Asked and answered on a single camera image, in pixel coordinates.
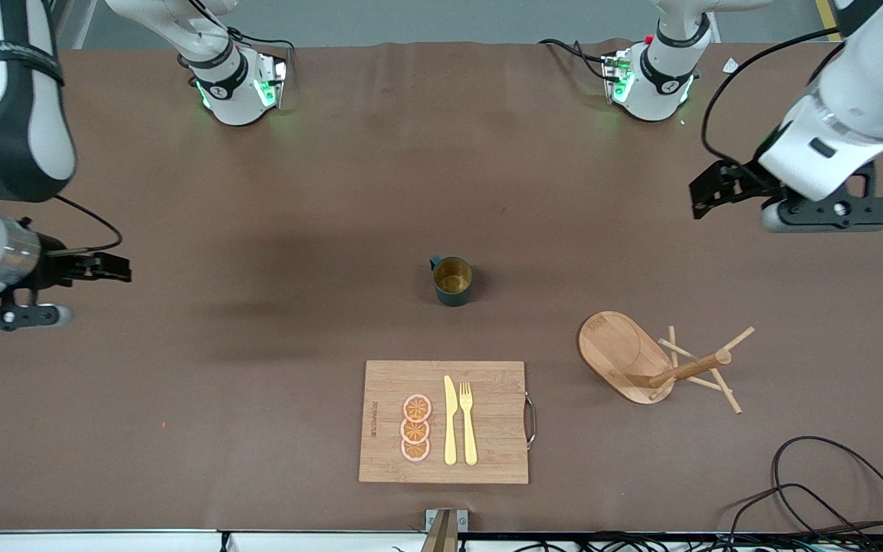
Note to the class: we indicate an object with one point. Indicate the white paper scrap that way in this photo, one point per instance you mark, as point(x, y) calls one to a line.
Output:
point(729, 66)

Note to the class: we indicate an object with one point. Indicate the dark green cup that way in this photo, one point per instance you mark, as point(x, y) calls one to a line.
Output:
point(455, 287)

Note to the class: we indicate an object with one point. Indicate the wooden cutting board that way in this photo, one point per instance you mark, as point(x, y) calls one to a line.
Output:
point(487, 460)

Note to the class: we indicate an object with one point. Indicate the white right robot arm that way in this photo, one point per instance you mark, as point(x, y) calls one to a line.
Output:
point(20, 138)

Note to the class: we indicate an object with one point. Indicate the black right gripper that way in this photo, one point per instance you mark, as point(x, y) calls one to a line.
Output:
point(53, 268)

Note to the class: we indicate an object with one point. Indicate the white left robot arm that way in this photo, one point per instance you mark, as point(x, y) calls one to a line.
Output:
point(855, 100)

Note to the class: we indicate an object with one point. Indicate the yellow plastic knife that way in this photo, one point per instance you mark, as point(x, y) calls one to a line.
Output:
point(450, 429)

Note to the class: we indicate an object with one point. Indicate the wooden cup rack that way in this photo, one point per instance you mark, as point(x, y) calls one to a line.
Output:
point(625, 353)

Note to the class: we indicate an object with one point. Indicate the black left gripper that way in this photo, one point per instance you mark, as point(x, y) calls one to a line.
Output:
point(740, 181)

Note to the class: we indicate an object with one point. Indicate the brown table cover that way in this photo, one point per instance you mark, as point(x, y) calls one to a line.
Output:
point(181, 383)

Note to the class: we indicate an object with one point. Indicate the metal bracket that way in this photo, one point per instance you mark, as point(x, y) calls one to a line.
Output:
point(445, 529)

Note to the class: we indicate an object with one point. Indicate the orange slice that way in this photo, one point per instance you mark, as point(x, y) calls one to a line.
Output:
point(417, 407)

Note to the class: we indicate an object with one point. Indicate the yellow plastic fork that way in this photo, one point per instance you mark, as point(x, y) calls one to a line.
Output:
point(469, 437)

